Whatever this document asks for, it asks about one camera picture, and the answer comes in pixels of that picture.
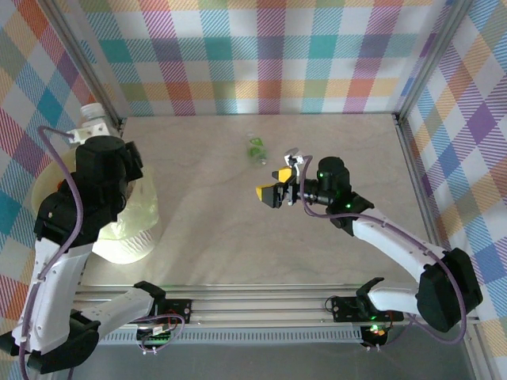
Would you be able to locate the pale yellow bin liner bag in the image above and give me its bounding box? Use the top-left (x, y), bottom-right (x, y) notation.
top-left (30, 150), bottom-right (162, 242)

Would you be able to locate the white ribbed bin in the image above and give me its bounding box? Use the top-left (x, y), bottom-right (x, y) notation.
top-left (93, 227), bottom-right (156, 265)

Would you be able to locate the green label plastic bottle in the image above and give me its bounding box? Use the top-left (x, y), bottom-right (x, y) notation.
top-left (244, 132), bottom-right (269, 166)

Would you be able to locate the plaid patterned backdrop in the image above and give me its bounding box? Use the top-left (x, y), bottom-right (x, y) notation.
top-left (0, 0), bottom-right (507, 380)

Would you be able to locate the right controller board with light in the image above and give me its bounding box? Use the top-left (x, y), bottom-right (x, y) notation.
top-left (360, 323), bottom-right (388, 342)

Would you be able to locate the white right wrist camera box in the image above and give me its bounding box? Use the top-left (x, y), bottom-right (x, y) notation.
top-left (283, 146), bottom-right (308, 175)

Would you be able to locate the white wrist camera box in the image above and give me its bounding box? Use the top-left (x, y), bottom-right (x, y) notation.
top-left (70, 120), bottom-right (109, 146)
top-left (283, 146), bottom-right (308, 175)

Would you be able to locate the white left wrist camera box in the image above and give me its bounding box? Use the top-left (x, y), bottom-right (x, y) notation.
top-left (70, 120), bottom-right (109, 146)

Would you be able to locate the right aluminium side rail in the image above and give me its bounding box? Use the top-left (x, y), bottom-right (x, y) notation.
top-left (394, 112), bottom-right (492, 380)

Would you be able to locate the left aluminium frame post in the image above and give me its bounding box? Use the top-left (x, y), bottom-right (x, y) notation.
top-left (47, 0), bottom-right (128, 131)

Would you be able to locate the aluminium frame post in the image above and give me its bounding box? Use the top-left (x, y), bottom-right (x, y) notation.
top-left (391, 0), bottom-right (476, 124)
top-left (47, 0), bottom-right (128, 131)

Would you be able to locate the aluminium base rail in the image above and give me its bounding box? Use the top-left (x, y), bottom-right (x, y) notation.
top-left (81, 283), bottom-right (478, 328)

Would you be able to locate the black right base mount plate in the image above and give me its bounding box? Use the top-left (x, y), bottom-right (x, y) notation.
top-left (330, 295), bottom-right (405, 324)

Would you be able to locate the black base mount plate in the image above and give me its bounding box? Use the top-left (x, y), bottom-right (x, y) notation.
top-left (330, 295), bottom-right (405, 324)
top-left (158, 298), bottom-right (194, 325)

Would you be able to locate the grey slotted cable duct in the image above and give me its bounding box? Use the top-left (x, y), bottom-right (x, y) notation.
top-left (105, 327), bottom-right (364, 346)

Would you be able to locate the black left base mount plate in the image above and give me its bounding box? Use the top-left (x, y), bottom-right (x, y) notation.
top-left (158, 298), bottom-right (194, 325)

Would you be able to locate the right aluminium frame post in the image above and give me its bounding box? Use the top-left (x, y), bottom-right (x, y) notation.
top-left (391, 0), bottom-right (476, 124)

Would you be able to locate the left controller board with wires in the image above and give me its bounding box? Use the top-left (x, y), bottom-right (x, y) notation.
top-left (136, 324), bottom-right (175, 345)

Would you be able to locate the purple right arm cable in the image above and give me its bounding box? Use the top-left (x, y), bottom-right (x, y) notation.
top-left (300, 154), bottom-right (467, 352)

